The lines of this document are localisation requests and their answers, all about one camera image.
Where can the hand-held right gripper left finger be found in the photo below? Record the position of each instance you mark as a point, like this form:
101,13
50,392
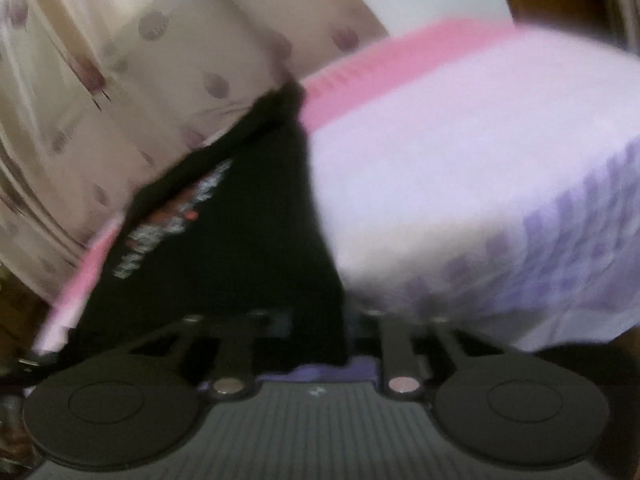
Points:
235,355

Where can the checked bed sheet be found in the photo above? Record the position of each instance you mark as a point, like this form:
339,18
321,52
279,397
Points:
450,160

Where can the black printed garment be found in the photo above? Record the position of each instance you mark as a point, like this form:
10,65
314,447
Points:
240,240

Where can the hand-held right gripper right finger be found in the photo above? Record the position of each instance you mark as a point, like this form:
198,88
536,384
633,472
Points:
397,355

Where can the beige leaf print curtain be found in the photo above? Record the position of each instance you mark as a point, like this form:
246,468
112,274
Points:
125,60

